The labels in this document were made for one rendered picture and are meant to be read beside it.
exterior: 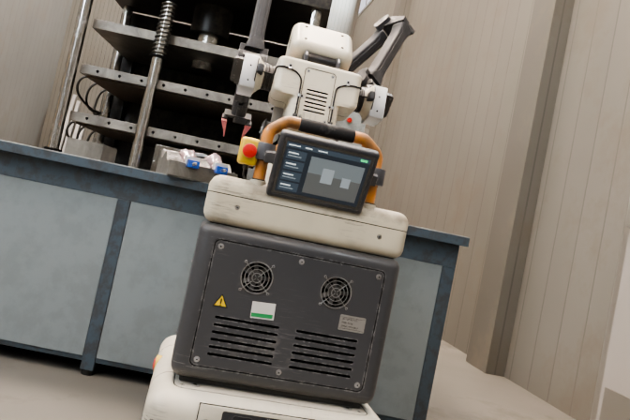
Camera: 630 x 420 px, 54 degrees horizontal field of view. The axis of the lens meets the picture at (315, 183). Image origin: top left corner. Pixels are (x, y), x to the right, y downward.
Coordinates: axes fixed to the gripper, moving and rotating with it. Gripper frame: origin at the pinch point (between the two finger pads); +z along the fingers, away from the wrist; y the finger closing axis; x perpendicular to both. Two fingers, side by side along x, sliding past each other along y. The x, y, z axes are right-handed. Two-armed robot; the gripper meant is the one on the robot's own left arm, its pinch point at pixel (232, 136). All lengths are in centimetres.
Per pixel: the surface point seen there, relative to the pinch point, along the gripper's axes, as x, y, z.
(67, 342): 32, 44, 83
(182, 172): 11.5, 15.6, 14.0
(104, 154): -17, 48, 26
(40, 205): 8, 65, 42
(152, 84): -89, 42, 15
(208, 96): -90, 13, 15
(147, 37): -108, 50, -4
